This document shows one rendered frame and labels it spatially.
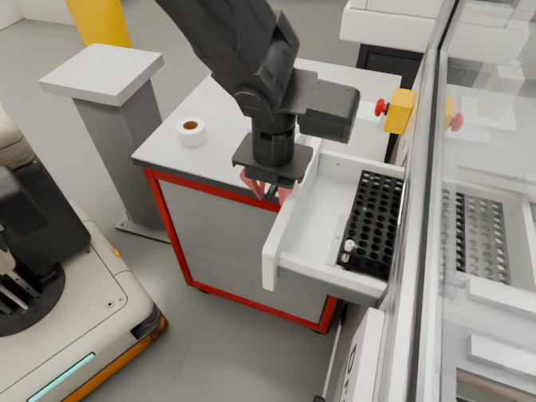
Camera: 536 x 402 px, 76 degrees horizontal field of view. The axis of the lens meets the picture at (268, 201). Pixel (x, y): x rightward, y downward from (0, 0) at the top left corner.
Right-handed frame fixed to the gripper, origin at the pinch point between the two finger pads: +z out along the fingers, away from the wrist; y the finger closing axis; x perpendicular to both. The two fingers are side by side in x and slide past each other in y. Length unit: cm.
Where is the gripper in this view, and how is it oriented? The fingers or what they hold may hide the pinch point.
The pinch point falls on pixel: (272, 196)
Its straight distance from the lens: 54.3
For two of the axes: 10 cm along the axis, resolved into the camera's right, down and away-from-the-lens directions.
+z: 0.0, 6.5, 7.6
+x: 3.4, -7.1, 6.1
